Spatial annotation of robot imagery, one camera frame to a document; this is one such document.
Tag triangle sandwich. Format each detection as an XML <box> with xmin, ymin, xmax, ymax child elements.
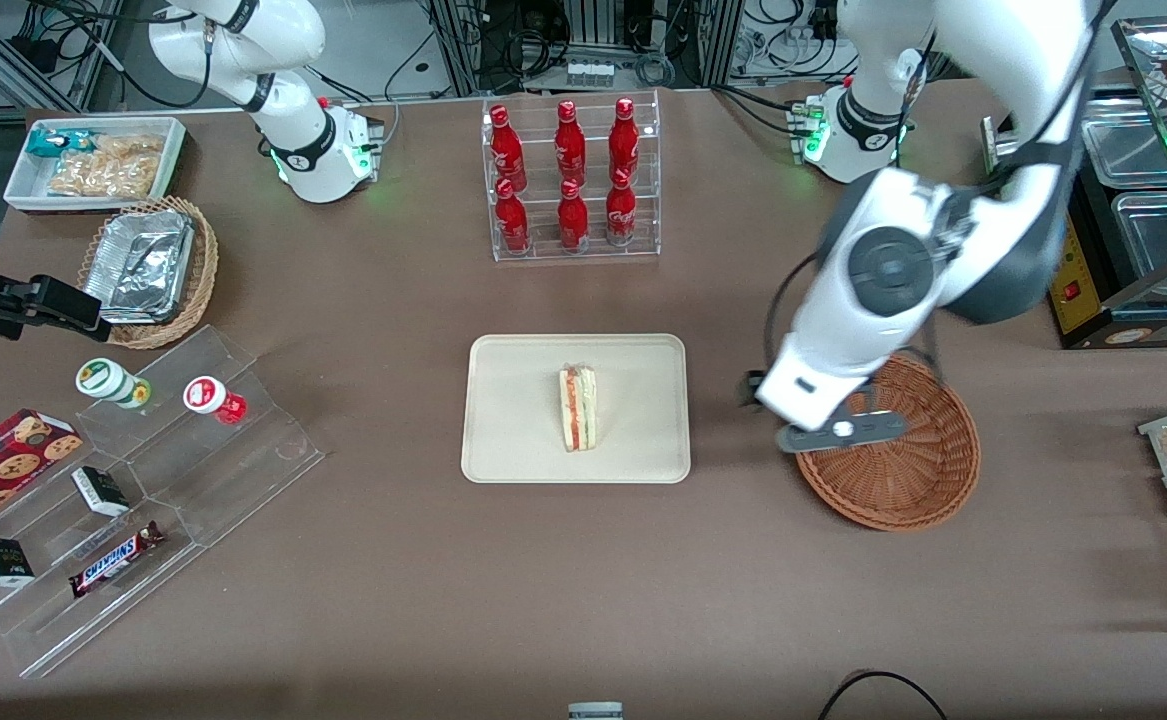
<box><xmin>557</xmin><ymin>365</ymin><xmax>599</xmax><ymax>453</ymax></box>

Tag round brown wicker basket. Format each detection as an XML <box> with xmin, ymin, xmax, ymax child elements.
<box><xmin>793</xmin><ymin>352</ymin><xmax>982</xmax><ymax>532</ymax></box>

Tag tan wicker basket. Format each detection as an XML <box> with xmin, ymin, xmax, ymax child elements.
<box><xmin>77</xmin><ymin>195</ymin><xmax>221</xmax><ymax>351</ymax></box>

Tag beige plastic tray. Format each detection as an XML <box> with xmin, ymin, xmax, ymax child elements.
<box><xmin>460</xmin><ymin>333</ymin><xmax>692</xmax><ymax>485</ymax></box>

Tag stacked foil trays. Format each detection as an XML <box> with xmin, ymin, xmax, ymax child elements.
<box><xmin>82</xmin><ymin>208</ymin><xmax>197</xmax><ymax>325</ymax></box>

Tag green lid white jar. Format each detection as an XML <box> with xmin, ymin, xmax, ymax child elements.
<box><xmin>75</xmin><ymin>357</ymin><xmax>155</xmax><ymax>412</ymax></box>

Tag white plastic bin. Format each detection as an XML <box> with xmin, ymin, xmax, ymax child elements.
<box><xmin>3</xmin><ymin>116</ymin><xmax>188</xmax><ymax>214</ymax></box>

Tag clear bag of crackers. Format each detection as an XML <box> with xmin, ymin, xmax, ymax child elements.
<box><xmin>47</xmin><ymin>134</ymin><xmax>167</xmax><ymax>199</ymax></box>

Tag teal snack packet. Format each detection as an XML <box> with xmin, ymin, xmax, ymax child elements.
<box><xmin>25</xmin><ymin>128</ymin><xmax>96</xmax><ymax>161</ymax></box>

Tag red lid white jar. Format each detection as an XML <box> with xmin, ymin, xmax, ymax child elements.
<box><xmin>183</xmin><ymin>375</ymin><xmax>250</xmax><ymax>427</ymax></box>

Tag red cookie box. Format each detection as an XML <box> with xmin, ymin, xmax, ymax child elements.
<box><xmin>0</xmin><ymin>408</ymin><xmax>85</xmax><ymax>547</ymax></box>

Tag small black box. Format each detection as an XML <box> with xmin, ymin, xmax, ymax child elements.
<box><xmin>71</xmin><ymin>465</ymin><xmax>133</xmax><ymax>519</ymax></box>
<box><xmin>0</xmin><ymin>537</ymin><xmax>36</xmax><ymax>588</ymax></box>

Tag clear acrylic stepped shelf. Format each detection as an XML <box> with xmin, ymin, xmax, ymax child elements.
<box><xmin>0</xmin><ymin>440</ymin><xmax>196</xmax><ymax>680</ymax></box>
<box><xmin>75</xmin><ymin>324</ymin><xmax>327</xmax><ymax>548</ymax></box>

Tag red cola bottle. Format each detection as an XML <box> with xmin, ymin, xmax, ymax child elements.
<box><xmin>554</xmin><ymin>100</ymin><xmax>587</xmax><ymax>187</ymax></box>
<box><xmin>605</xmin><ymin>168</ymin><xmax>638</xmax><ymax>247</ymax></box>
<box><xmin>489</xmin><ymin>105</ymin><xmax>528</xmax><ymax>193</ymax></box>
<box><xmin>495</xmin><ymin>178</ymin><xmax>532</xmax><ymax>254</ymax></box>
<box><xmin>608</xmin><ymin>97</ymin><xmax>640</xmax><ymax>183</ymax></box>
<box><xmin>557</xmin><ymin>178</ymin><xmax>591</xmax><ymax>252</ymax></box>

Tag snickers chocolate bar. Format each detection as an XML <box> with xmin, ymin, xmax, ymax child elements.
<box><xmin>68</xmin><ymin>520</ymin><xmax>167</xmax><ymax>600</ymax></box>

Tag black yellow food warmer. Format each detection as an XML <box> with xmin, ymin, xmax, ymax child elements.
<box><xmin>981</xmin><ymin>15</ymin><xmax>1167</xmax><ymax>351</ymax></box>

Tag clear acrylic bottle rack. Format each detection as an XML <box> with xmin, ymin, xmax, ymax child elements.
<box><xmin>481</xmin><ymin>90</ymin><xmax>662</xmax><ymax>264</ymax></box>

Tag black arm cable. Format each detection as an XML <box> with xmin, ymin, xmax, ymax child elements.
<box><xmin>762</xmin><ymin>250</ymin><xmax>826</xmax><ymax>379</ymax></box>

